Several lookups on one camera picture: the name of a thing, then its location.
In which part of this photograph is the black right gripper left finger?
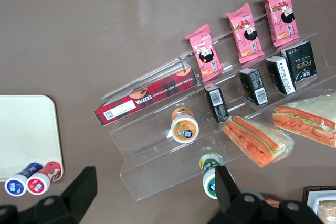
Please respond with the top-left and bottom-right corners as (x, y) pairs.
(0, 166), (98, 224)

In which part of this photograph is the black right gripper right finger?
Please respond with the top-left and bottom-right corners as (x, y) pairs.
(209, 165), (324, 224)

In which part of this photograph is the triangle sandwich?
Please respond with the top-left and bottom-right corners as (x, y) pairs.
(272, 94), (336, 148)
(222, 115), (295, 168)

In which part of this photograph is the dark board under snack tray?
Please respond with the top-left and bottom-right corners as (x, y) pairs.
(302, 186), (336, 209)

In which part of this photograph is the cream plastic serving tray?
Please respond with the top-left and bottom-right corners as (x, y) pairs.
(0, 94), (64, 182)

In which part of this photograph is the white rectangular snack tray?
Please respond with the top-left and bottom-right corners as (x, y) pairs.
(306, 189), (336, 224)

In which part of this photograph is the green capped small bottle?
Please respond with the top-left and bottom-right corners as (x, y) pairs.
(198, 152), (235, 200)

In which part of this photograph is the red capped small bottle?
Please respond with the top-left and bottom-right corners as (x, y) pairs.
(26, 161), (62, 196)

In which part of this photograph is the brown wicker snack basket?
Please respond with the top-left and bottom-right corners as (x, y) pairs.
(262, 198), (281, 208)

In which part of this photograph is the blue capped small bottle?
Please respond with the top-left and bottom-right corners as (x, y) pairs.
(4, 162), (44, 197)

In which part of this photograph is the clear acrylic stepped stand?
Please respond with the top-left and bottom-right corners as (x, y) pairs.
(181, 32), (336, 162)
(101, 56), (229, 202)

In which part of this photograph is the orange capped small bottle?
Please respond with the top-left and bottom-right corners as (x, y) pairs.
(170, 106), (200, 144)

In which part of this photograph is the black barcode carton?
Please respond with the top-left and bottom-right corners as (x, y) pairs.
(238, 68), (269, 106)
(204, 82), (229, 123)

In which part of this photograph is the clear wrapped cracker pack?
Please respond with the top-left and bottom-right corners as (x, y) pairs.
(316, 199), (336, 224)

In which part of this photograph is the red tartan shortbread box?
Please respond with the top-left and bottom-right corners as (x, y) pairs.
(93, 67), (199, 127)

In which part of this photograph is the black white text packet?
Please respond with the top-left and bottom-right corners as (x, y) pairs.
(265, 55), (297, 95)

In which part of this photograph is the pink cartoon snack packet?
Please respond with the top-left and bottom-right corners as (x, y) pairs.
(225, 2), (266, 65)
(260, 0), (300, 48)
(185, 24), (224, 83)

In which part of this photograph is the black gold lettered packet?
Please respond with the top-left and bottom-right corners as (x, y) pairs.
(280, 40), (318, 84)

